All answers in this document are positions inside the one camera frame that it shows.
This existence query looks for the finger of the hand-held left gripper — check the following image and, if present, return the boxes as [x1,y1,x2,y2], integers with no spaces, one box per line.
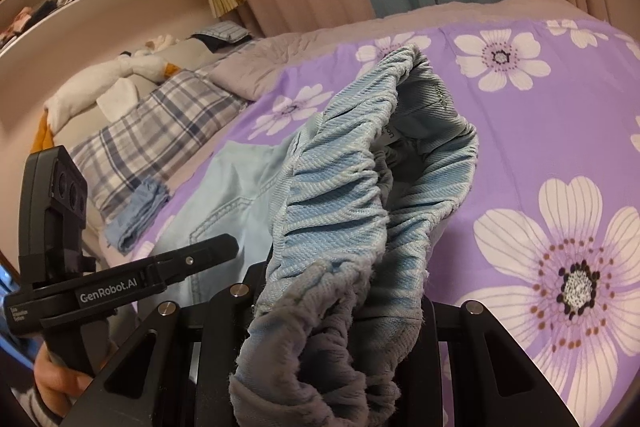
[152,233,240,283]

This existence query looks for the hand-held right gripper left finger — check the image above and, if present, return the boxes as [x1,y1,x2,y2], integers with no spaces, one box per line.
[60,262,273,427]

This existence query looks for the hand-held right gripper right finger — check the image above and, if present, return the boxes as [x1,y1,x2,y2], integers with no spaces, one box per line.
[420,297,576,427]

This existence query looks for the light blue denim pants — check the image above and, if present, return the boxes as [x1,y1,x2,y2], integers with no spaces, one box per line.
[104,43,481,427]

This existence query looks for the person's left forearm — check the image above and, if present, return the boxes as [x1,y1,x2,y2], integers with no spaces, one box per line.
[27,384,63,427]

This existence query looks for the person's left hand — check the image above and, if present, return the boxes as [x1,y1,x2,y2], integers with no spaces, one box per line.
[32,347,96,420]

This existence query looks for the plaid pillow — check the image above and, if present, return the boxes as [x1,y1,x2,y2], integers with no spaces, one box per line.
[70,69,251,223]

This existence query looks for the white plush toy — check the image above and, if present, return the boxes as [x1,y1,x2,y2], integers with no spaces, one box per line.
[32,34,178,152]

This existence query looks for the grey pillow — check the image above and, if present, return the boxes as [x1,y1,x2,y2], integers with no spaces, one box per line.
[164,38,223,74]

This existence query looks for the purple floral bedsheet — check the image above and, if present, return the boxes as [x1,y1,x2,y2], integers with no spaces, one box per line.
[135,18,640,418]

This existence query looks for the small striped pillow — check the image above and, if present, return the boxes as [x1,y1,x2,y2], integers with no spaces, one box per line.
[192,21,253,52]

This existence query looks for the pile of folded clothes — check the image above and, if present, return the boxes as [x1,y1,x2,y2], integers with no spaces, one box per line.
[0,0,58,48]

